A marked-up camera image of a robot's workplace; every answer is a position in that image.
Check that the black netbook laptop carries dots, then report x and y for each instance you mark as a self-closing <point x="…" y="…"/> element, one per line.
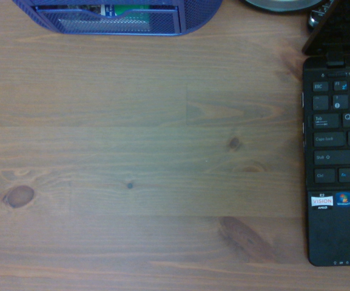
<point x="335" y="236"/>

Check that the green card in organizer drawer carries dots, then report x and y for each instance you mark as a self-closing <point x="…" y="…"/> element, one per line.
<point x="129" y="10"/>

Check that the blue mesh desk organizer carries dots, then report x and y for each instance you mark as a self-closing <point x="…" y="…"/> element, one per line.
<point x="71" y="25"/>

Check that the black twin-bell alarm clock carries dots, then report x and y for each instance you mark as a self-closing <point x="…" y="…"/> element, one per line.
<point x="284" y="5"/>

